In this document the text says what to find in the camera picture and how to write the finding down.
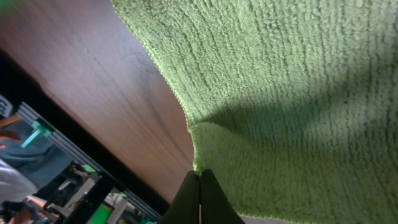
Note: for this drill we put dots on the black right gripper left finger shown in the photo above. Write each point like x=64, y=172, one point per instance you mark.
x=184, y=209

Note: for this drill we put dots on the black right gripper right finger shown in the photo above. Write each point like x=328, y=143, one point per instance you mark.
x=215, y=207

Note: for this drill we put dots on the light green cloth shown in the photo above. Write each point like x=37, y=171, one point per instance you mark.
x=292, y=104

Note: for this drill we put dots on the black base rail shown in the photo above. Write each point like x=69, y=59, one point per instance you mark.
x=25, y=97

